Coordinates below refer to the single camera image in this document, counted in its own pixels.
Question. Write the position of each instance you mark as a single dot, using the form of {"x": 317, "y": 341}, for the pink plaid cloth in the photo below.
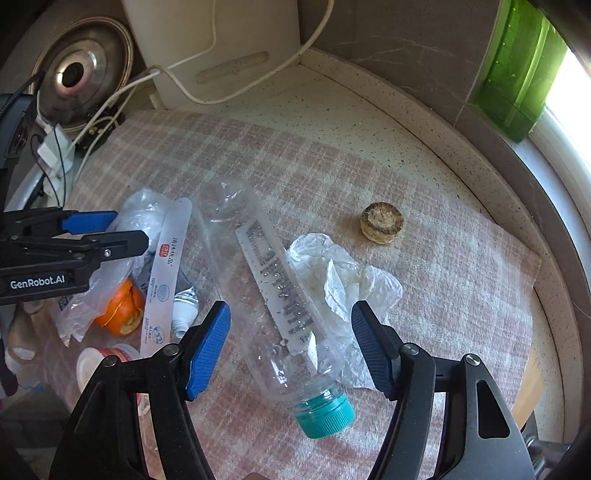
{"x": 300, "y": 184}

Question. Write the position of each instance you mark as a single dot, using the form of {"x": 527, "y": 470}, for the small white cup red label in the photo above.
{"x": 90, "y": 364}

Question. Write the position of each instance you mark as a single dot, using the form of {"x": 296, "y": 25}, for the white charger plug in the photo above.
{"x": 53, "y": 152}

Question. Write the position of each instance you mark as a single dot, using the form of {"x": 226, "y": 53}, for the light wooden panel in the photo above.
{"x": 526, "y": 387}

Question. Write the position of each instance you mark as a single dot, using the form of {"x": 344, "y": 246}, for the white cutting board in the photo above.
{"x": 184, "y": 37}

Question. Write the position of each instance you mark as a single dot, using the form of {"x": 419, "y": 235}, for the orange peel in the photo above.
{"x": 122, "y": 304}

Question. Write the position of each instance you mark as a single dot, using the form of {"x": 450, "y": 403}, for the small black block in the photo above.
{"x": 92, "y": 138}

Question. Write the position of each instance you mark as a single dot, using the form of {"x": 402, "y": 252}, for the white toothpaste tube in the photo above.
{"x": 184, "y": 314}

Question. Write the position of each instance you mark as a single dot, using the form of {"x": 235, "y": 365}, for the clear plastic bottle teal cap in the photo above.
{"x": 240, "y": 258}

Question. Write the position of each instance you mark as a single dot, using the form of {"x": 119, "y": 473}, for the clear plastic bag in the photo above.
{"x": 138, "y": 207}

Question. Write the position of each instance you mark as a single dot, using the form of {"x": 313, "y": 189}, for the metal pot lid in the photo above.
{"x": 97, "y": 60}

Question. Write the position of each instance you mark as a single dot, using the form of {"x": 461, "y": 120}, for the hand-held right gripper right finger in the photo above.
{"x": 369, "y": 341}

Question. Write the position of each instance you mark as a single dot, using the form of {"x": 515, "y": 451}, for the green plastic container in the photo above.
{"x": 512, "y": 69}

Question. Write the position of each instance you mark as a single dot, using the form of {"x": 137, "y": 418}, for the brown round corn cob piece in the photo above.
{"x": 382, "y": 224}

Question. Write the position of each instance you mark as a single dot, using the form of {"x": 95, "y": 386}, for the crumpled white tissue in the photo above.
{"x": 341, "y": 277}

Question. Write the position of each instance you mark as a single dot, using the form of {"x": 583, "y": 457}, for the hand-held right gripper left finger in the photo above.
{"x": 210, "y": 350}

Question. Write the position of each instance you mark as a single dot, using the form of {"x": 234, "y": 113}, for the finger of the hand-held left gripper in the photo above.
{"x": 90, "y": 221}
{"x": 120, "y": 242}

